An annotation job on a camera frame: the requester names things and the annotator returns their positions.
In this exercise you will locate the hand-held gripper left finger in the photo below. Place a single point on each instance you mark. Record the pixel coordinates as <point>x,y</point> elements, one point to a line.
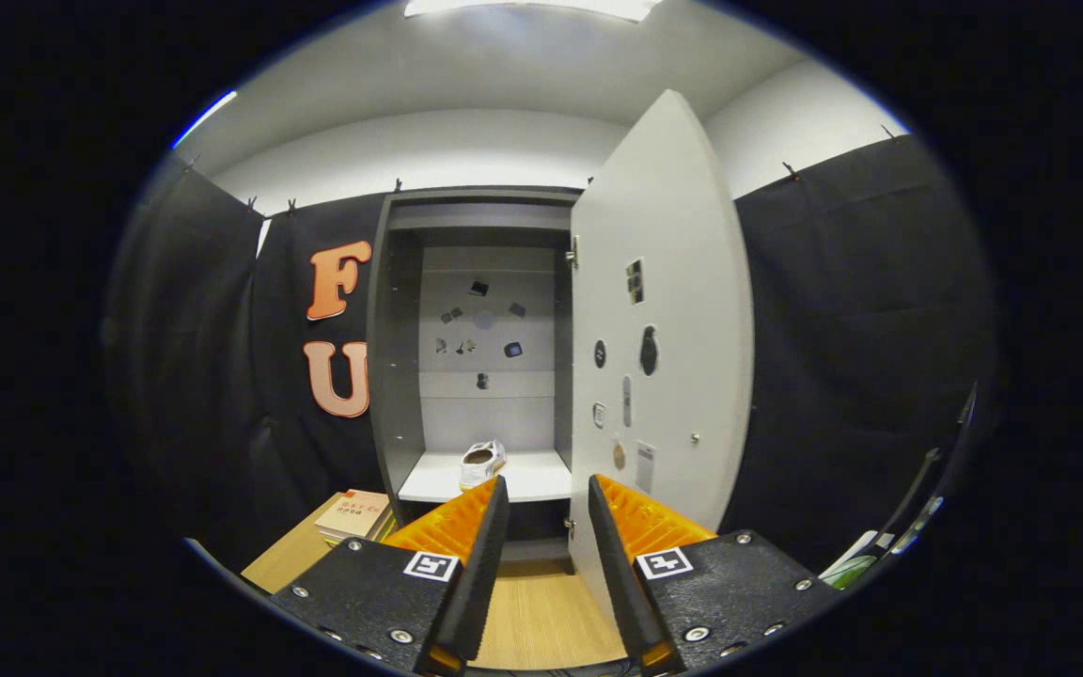
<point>480,574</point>

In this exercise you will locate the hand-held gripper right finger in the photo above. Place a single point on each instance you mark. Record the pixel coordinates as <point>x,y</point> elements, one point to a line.
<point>617,574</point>

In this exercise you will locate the black backdrop cloth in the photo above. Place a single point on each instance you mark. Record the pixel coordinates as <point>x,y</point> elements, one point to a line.
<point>861,376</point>

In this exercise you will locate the narrow ceiling light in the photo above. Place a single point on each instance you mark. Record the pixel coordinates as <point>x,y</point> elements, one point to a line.
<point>208,115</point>

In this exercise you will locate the dark grey shoe cabinet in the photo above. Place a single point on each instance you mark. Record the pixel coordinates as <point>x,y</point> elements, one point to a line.
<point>396,376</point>

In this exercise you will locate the beige shoe cabinet door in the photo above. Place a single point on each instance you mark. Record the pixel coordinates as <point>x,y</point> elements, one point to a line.
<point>673,282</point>

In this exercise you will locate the white and green object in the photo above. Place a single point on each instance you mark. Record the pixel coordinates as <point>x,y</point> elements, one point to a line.
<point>856,564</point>

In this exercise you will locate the wide ceiling light panel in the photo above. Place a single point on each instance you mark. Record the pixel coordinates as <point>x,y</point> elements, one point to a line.
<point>541,6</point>

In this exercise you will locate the white canvas shoe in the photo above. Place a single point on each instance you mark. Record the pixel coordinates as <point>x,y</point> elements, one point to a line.
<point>483,465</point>

